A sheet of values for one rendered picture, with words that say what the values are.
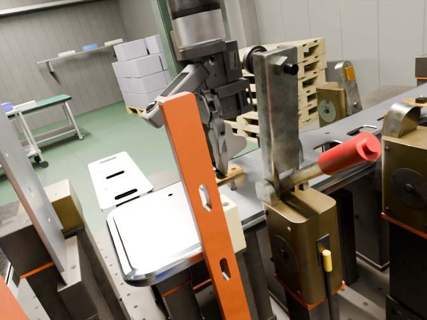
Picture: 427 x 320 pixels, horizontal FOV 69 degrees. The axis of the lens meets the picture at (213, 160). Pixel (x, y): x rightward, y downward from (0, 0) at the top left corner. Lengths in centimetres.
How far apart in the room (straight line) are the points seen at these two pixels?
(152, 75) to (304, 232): 533
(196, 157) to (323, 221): 15
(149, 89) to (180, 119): 530
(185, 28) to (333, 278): 37
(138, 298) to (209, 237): 53
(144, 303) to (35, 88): 779
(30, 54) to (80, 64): 105
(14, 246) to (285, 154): 34
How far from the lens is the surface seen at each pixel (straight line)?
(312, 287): 39
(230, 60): 51
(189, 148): 28
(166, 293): 48
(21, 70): 839
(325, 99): 85
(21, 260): 47
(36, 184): 51
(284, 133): 33
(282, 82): 31
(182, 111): 27
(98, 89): 863
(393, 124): 45
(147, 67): 556
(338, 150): 27
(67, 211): 55
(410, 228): 49
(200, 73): 48
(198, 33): 47
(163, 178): 67
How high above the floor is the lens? 125
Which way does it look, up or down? 23 degrees down
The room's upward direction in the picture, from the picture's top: 14 degrees counter-clockwise
